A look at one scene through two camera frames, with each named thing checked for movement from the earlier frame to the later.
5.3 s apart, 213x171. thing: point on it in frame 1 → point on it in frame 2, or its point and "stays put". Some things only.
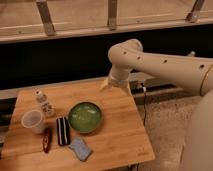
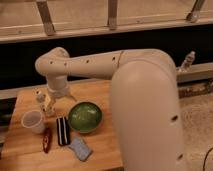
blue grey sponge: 81,148 stays put
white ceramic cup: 33,119 stays put
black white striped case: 63,131 stays put
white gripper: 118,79 → 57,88
